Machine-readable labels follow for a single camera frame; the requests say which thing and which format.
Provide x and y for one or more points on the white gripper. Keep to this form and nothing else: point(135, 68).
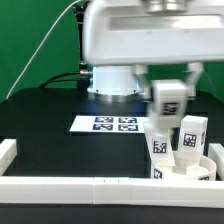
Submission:
point(125, 32)

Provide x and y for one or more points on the white round stool seat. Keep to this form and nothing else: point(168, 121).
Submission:
point(205, 170)

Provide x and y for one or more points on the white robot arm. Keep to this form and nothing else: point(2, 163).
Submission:
point(119, 81)

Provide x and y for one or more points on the white fiducial marker sheet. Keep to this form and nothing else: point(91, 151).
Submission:
point(108, 124)

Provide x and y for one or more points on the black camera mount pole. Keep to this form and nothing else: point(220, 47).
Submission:
point(83, 81)

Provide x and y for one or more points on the white U-shaped boundary frame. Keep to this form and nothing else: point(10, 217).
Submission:
point(118, 191)

